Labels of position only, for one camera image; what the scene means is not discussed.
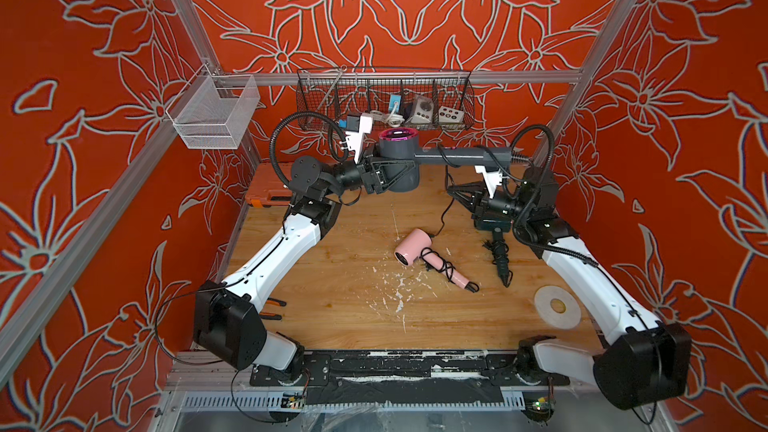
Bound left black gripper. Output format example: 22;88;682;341
322;143;413;202

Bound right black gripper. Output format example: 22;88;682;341
448;184;534;227

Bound black magenta hair dryer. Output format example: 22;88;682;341
374;128;519;171

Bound dark green hair dryer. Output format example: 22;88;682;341
474;219;513;288

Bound black dryer power cord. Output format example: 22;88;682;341
430;146;535;240

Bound pink hair dryer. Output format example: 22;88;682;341
394;229;479;293

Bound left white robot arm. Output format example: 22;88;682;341
193;114;419;376

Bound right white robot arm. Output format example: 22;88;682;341
438;125;692;411

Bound blue white small box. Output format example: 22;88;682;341
388;94;402;115

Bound white round socket adapter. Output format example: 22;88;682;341
408;96;434;125

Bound white power strip cube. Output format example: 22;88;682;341
437;106;465;129

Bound orange plastic tool case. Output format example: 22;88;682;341
245;163;292;208

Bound white tape roll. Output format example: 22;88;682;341
534;285;582;330

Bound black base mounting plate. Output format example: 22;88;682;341
249;350;571;409

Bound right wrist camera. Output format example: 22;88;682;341
475;165;504;198

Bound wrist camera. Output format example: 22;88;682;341
475;165;504;198
338;113;374;163

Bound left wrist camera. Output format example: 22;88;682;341
338;113;374;163

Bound black wire wall basket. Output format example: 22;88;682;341
296;66;475;132

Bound white mesh wall basket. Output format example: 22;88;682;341
167;75;260;150

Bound orange handled pliers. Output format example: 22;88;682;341
259;297;287;321

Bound aluminium frame rail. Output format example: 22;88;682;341
212;68;581;87

